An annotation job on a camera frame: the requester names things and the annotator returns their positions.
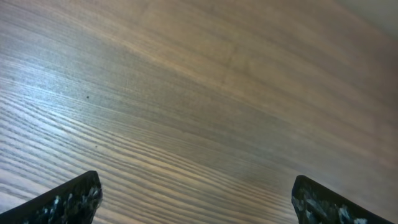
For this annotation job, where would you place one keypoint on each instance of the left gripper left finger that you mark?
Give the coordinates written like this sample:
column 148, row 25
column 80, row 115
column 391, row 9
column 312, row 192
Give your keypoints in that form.
column 75, row 201

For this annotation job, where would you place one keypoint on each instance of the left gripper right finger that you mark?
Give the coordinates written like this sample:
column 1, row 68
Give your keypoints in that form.
column 315, row 204

